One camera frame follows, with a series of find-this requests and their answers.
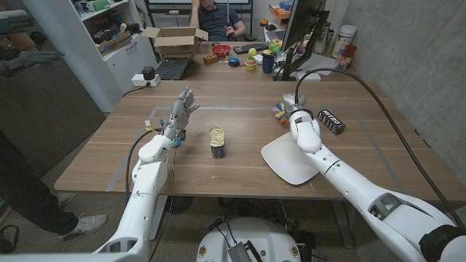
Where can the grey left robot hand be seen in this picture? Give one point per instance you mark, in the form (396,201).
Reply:
(179,113)

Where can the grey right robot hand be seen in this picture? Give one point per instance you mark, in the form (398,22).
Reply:
(293,102)

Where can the orange and blue glue stick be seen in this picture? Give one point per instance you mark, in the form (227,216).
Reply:
(280,116)

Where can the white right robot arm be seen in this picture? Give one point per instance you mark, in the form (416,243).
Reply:
(349,182)

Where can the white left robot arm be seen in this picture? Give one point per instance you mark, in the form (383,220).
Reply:
(143,182)

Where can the black Nitro package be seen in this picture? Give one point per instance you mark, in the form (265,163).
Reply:
(331,122)

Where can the gold tin can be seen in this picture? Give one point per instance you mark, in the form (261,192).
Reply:
(217,140)

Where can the white paper plate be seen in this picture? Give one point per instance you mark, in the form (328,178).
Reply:
(285,160)

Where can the spare grey robotic hand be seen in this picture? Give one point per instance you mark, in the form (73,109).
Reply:
(14,23)
(29,60)

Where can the flat white box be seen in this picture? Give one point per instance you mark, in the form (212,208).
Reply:
(308,76)

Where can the dark blue mug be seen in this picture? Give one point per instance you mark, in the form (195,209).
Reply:
(268,63)

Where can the black laptop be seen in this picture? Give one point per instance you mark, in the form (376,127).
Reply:
(173,67)

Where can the white paper sheets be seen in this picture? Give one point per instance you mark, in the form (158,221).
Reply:
(320,63)

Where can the black power adapter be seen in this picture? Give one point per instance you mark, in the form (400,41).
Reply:
(148,72)

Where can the white power strip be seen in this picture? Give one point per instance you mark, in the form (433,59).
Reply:
(140,81)

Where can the yellow stacking cups toy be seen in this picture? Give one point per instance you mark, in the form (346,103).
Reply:
(250,64)

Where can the brown toy brick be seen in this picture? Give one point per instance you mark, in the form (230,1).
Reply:
(210,59)

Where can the yellow ball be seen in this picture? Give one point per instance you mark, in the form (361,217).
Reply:
(252,52)

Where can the black keyboard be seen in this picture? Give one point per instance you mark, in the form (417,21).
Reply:
(251,47)

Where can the blue tape measure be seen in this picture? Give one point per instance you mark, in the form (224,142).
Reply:
(234,62)

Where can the open cardboard box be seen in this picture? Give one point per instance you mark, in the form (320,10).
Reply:
(174,40)

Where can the red bowl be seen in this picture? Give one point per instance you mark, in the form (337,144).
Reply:
(221,50)

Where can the black computer monitor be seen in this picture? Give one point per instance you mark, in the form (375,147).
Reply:
(302,22)

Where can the white canister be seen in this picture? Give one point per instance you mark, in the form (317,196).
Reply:
(344,38)

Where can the orange box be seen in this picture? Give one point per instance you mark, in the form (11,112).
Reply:
(278,11)

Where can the seated person in dark shirt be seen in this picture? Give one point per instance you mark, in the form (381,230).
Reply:
(216,20)

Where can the grey metal table leg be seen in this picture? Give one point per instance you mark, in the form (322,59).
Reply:
(158,214)
(342,222)

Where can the white shelf cabinet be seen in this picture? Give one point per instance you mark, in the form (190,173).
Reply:
(91,54)

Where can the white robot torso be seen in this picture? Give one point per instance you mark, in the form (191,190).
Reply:
(251,234)

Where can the grey box on torso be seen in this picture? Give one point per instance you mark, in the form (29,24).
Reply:
(240,253)

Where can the standing person in dark trousers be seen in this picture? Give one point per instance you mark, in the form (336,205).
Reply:
(32,196)

